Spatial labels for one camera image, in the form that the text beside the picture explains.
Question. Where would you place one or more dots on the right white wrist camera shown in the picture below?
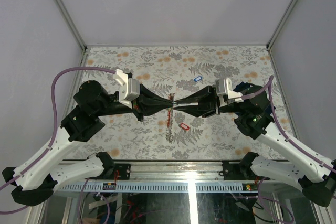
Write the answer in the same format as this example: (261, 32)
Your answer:
(225, 92)

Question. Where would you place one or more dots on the blue key tag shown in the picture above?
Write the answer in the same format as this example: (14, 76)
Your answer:
(197, 79)

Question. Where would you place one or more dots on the dark blue cloth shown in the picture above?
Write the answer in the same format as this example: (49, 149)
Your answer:
(269, 110)

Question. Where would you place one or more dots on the metal key holder red handle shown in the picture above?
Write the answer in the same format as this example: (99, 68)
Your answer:
(169, 125)

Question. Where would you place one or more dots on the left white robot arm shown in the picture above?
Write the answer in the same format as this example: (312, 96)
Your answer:
(36, 180)

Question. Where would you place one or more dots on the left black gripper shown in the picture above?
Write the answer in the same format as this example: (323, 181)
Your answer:
(143, 105)

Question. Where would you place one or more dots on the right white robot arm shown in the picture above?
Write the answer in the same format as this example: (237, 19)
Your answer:
(308, 171)

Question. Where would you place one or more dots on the aluminium front rail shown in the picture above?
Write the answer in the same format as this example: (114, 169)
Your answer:
(174, 171)

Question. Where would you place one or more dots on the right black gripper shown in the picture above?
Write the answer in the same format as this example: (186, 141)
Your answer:
(207, 95)

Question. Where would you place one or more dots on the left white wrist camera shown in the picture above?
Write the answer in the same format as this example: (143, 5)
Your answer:
(129, 87)

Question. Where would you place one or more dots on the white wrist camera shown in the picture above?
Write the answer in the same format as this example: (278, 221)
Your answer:
(225, 92)
(129, 87)

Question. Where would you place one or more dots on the red key tag with key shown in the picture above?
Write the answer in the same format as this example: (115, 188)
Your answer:
(184, 126)

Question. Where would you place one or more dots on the grey slotted cable duct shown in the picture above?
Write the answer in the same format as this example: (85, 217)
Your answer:
(161, 187)

